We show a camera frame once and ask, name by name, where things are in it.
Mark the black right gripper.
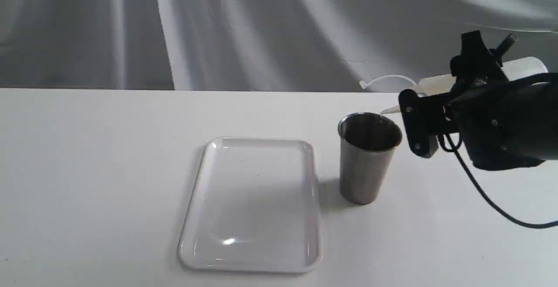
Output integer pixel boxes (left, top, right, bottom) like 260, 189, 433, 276
449, 30, 558, 171

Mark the translucent squeeze bottle amber liquid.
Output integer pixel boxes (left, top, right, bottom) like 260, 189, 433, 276
360, 56, 549, 116

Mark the stainless steel cup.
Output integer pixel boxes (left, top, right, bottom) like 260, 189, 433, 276
337, 112, 403, 205

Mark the white plastic tray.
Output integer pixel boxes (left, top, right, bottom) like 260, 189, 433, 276
178, 137, 323, 274

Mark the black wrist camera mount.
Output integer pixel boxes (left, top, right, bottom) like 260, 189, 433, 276
398, 89, 458, 159

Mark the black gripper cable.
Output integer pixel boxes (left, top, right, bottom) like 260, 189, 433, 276
437, 133, 558, 229

